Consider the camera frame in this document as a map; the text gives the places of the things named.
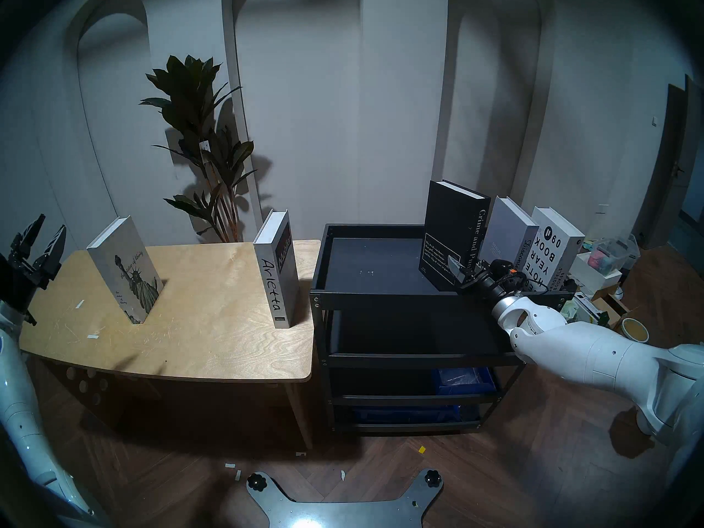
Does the light wooden display table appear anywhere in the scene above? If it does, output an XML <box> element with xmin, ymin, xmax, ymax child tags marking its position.
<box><xmin>19</xmin><ymin>239</ymin><xmax>321</xmax><ymax>450</ymax></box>

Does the green and white carton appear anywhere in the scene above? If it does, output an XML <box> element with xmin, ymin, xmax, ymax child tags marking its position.
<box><xmin>572</xmin><ymin>292</ymin><xmax>610</xmax><ymax>327</ymax></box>

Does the grey Discontent book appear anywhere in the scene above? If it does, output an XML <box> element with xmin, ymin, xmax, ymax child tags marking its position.
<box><xmin>477</xmin><ymin>195</ymin><xmax>540</xmax><ymax>292</ymax></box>

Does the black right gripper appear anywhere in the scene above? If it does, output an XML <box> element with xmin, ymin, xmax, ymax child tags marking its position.
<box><xmin>448</xmin><ymin>255</ymin><xmax>522</xmax><ymax>306</ymax></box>

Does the blue plastic bin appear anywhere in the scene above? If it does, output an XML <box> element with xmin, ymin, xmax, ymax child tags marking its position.
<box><xmin>354</xmin><ymin>405</ymin><xmax>463</xmax><ymax>424</ymax></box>
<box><xmin>431</xmin><ymin>367</ymin><xmax>498</xmax><ymax>395</ymax></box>

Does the brown cardboard box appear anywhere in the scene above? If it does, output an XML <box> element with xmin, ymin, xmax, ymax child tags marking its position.
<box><xmin>591</xmin><ymin>289</ymin><xmax>633</xmax><ymax>327</ymax></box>

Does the grey metal robot base plate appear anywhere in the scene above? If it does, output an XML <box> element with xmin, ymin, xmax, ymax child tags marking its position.
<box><xmin>246</xmin><ymin>469</ymin><xmax>444</xmax><ymax>528</ymax></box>

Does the dark green potted plant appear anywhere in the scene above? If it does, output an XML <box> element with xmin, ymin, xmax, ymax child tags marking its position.
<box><xmin>139</xmin><ymin>55</ymin><xmax>258</xmax><ymax>243</ymax></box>

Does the white cardboard box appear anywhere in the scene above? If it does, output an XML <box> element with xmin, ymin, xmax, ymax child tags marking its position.
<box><xmin>569</xmin><ymin>252</ymin><xmax>617</xmax><ymax>296</ymax></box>

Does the grey Statue of Liberty book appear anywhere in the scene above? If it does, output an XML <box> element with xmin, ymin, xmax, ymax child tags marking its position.
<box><xmin>86</xmin><ymin>216</ymin><xmax>165</xmax><ymax>325</ymax></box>

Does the white Arletta book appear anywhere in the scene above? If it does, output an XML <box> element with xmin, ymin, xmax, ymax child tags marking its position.
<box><xmin>253</xmin><ymin>209</ymin><xmax>300</xmax><ymax>329</ymax></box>

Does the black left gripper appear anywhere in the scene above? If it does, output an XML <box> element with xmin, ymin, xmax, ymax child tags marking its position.
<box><xmin>0</xmin><ymin>213</ymin><xmax>68</xmax><ymax>315</ymax></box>

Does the clear plastic storage box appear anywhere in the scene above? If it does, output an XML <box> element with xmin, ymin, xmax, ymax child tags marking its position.
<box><xmin>586</xmin><ymin>237</ymin><xmax>641</xmax><ymax>276</ymax></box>

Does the brown door with handle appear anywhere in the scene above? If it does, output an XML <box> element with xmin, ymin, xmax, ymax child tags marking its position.
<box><xmin>632</xmin><ymin>75</ymin><xmax>696</xmax><ymax>246</ymax></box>

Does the black Crime and Punishment book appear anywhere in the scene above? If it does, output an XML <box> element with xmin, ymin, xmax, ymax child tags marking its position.
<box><xmin>419</xmin><ymin>179</ymin><xmax>492</xmax><ymax>293</ymax></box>

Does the white Design Hotels yearbook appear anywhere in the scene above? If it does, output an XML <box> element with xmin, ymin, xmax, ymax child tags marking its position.
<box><xmin>522</xmin><ymin>206</ymin><xmax>586</xmax><ymax>292</ymax></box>

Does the beige paper bucket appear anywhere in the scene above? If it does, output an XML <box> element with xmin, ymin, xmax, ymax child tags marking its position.
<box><xmin>620</xmin><ymin>318</ymin><xmax>650</xmax><ymax>344</ymax></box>

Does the black metal shelf cart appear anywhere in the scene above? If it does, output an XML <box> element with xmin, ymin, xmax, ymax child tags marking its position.
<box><xmin>309</xmin><ymin>223</ymin><xmax>578</xmax><ymax>437</ymax></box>

